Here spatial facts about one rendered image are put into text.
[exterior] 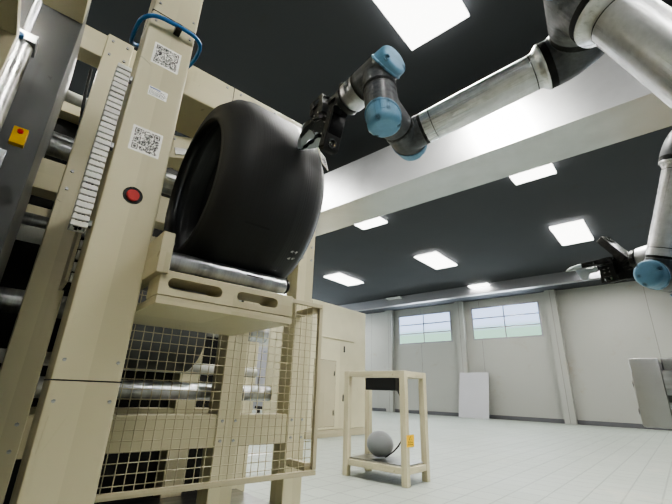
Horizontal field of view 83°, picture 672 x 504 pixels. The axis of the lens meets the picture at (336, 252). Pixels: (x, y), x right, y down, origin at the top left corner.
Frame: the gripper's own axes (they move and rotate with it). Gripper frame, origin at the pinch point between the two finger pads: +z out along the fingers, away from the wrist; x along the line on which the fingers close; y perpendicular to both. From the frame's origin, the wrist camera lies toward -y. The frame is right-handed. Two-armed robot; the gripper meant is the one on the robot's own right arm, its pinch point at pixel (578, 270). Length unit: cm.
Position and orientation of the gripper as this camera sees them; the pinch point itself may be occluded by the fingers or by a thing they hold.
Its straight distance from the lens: 164.9
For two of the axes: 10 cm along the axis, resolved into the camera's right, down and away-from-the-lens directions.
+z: -4.0, 3.1, 8.6
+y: 0.9, 9.5, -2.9
